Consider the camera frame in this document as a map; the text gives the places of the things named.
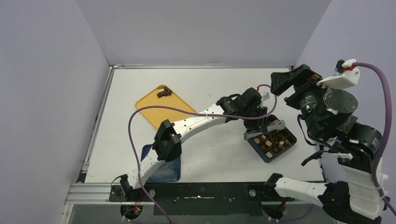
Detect yellow tray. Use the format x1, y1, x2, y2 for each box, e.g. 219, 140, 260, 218
134, 85, 198, 130

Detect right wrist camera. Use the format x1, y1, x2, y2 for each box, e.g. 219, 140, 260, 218
317, 59, 360, 90

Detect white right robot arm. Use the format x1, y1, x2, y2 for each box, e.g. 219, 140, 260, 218
264, 60, 387, 224

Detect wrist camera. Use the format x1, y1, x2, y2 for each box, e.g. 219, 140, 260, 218
260, 92, 270, 101
317, 59, 360, 90

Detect aluminium frame rail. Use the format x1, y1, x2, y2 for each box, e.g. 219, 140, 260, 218
65, 183, 156, 205

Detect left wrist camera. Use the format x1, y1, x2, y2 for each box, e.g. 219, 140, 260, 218
260, 92, 270, 101

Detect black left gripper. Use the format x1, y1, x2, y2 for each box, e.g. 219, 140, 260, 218
240, 105, 266, 134

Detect blue chocolate box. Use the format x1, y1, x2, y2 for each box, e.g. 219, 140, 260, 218
244, 120, 297, 163

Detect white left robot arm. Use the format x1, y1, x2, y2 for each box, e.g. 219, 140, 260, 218
120, 88, 269, 201

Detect blue box lid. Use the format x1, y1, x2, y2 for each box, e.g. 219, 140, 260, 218
142, 157, 181, 183

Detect metal tweezers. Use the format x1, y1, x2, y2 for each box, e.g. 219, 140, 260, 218
243, 120, 285, 140

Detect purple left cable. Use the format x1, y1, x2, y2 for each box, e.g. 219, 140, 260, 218
127, 84, 278, 224

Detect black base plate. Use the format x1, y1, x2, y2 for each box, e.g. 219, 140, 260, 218
108, 182, 284, 216

